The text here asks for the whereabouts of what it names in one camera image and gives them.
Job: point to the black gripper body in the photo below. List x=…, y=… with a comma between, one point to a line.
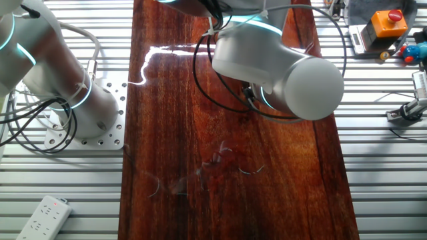
x=248, y=93

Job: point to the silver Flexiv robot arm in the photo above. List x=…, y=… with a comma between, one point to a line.
x=260, y=53

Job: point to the brown wooden board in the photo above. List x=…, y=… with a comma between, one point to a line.
x=233, y=200

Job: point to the silver flat device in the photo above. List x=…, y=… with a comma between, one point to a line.
x=356, y=40

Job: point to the black metal clamp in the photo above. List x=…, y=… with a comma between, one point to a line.
x=335, y=8

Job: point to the small yellow ball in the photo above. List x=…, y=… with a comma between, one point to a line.
x=384, y=55

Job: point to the orange emergency stop box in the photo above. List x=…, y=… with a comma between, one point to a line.
x=387, y=26

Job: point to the blue plastic toy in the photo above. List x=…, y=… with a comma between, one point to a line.
x=413, y=52

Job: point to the white power strip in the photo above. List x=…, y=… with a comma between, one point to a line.
x=43, y=220

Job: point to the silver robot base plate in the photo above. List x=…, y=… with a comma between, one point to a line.
x=122, y=135

